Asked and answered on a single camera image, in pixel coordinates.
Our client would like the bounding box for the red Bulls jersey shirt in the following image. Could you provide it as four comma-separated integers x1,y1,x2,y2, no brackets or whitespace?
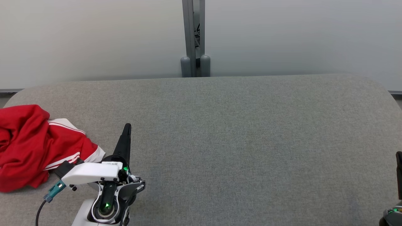
0,118,106,192

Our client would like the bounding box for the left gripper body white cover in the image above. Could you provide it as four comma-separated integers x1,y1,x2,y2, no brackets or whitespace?
61,155,146,201

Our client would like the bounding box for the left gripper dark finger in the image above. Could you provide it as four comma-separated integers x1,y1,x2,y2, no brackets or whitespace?
112,123,132,164

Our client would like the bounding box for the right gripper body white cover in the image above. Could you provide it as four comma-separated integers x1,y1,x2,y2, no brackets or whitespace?
379,207,402,226

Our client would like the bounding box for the grey cylindrical post foot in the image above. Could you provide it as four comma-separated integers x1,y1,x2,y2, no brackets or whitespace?
200,55,211,77
180,56,192,78

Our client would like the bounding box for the grey metal frame post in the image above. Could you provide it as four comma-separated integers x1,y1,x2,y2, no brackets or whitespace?
182,0,206,77

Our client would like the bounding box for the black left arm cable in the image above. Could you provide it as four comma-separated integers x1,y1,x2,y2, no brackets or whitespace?
35,200,47,226

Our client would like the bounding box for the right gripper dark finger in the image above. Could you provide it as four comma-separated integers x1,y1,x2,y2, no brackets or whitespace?
396,151,402,200

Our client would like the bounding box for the teal left cable connector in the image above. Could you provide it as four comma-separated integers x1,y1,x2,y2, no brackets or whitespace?
43,180,66,203

